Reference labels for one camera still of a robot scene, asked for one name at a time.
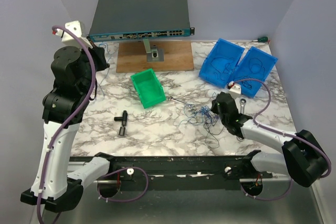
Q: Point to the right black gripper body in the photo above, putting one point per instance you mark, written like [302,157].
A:
[214,109]

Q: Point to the green handled screwdriver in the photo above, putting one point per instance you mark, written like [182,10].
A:
[263,39]

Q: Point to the left blue plastic bin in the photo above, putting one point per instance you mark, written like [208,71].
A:
[220,63]

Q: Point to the right blue plastic bin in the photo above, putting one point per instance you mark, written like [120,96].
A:
[257,65]

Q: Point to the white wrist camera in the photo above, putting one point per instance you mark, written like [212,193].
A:
[234,90]
[78,29]

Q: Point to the wooden base board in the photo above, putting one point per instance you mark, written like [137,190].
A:
[171,56]

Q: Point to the grey metal stand bracket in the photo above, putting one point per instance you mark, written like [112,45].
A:
[153,53]

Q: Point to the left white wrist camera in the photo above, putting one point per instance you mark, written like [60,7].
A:
[78,29]

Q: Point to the silver combination wrench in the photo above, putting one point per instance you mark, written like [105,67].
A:
[170,98]

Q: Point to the green plastic bin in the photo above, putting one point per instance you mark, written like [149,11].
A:
[148,87]

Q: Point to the silver ratchet wrench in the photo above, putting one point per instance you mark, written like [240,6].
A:
[242,103]

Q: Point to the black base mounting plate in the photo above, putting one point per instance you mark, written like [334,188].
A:
[169,173]

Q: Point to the aluminium frame rail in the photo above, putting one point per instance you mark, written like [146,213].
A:
[75,165]

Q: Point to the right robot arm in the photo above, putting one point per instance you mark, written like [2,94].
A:
[297,155]

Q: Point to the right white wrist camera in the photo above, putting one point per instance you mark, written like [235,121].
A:
[234,90]

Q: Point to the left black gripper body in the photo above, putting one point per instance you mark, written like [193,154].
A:
[87,79]

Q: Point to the blue plastic bin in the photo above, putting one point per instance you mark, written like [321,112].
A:
[220,63]
[257,65]

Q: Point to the black T-handle tool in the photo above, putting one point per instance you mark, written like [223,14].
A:
[123,119]

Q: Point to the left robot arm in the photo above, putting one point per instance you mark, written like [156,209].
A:
[64,107]

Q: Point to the grey network switch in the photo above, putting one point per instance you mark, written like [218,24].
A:
[140,19]

